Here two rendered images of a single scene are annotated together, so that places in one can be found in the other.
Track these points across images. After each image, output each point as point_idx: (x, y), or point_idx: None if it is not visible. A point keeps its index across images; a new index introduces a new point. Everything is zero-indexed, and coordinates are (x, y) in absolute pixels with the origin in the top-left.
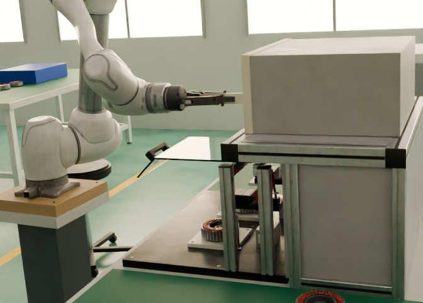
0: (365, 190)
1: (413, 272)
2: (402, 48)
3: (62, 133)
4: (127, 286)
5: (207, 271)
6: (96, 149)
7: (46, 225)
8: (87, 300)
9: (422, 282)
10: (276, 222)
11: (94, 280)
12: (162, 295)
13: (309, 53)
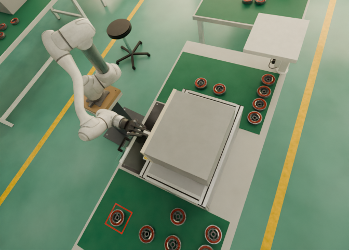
0: None
1: (217, 189)
2: (212, 165)
3: (93, 85)
4: (122, 183)
5: None
6: (110, 83)
7: None
8: (109, 192)
9: (217, 198)
10: None
11: (112, 176)
12: (132, 192)
13: (169, 161)
